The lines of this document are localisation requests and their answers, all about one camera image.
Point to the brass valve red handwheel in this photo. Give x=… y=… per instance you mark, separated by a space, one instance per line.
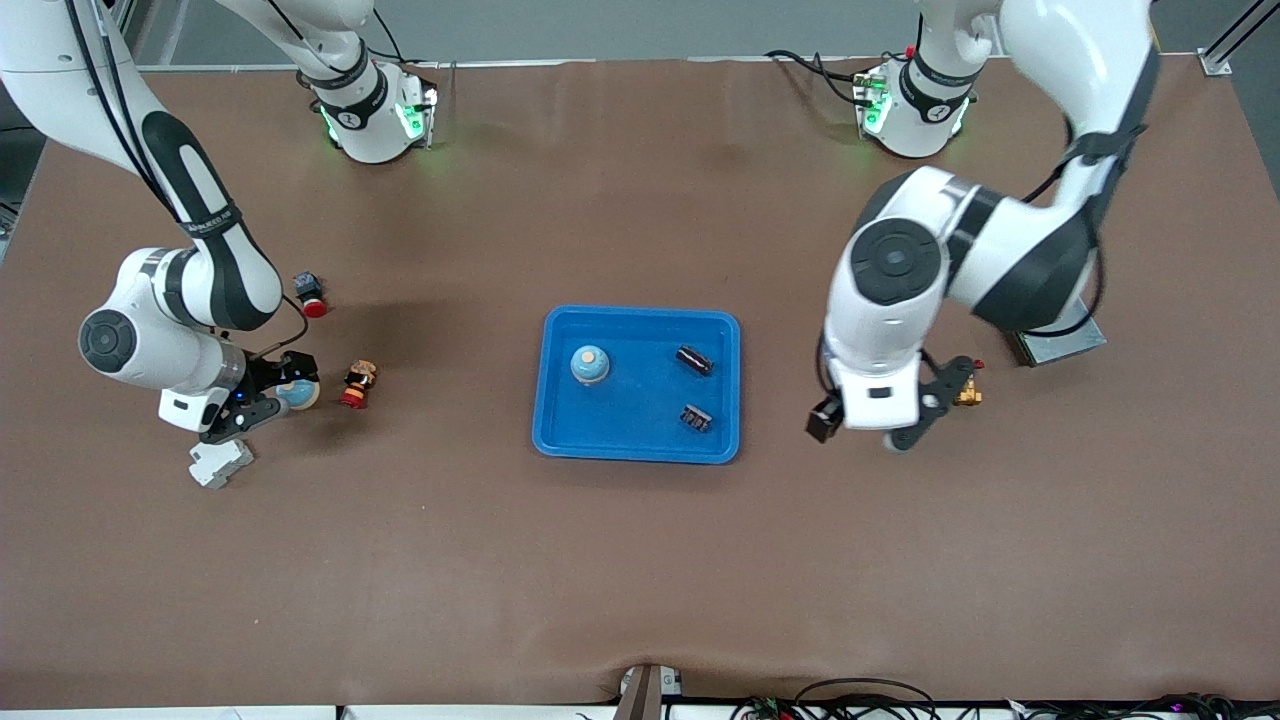
x=970 y=395

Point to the white circuit breaker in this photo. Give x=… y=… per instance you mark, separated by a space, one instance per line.
x=220 y=468

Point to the blue bell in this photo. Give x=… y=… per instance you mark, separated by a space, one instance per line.
x=590 y=364
x=300 y=398

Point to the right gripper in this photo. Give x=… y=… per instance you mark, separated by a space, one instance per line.
x=268 y=372

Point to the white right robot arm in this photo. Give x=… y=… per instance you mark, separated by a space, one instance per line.
x=60 y=80

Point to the brown table mat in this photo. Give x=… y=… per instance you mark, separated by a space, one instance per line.
x=640 y=560

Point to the black red push button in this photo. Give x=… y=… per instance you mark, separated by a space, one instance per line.
x=314 y=306

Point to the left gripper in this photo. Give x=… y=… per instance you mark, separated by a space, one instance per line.
x=826 y=419

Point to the grey camera bracket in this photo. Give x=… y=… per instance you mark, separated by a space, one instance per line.
x=645 y=695

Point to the blue plastic tray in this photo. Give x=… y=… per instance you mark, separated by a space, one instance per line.
x=640 y=440

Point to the red yellow emergency button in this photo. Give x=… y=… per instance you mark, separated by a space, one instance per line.
x=355 y=395

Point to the grey metal box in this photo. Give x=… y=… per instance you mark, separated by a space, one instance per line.
x=1060 y=350

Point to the short black electrolytic capacitor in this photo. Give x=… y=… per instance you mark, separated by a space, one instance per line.
x=697 y=416

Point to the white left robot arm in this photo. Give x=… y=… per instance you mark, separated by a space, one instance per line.
x=1080 y=60

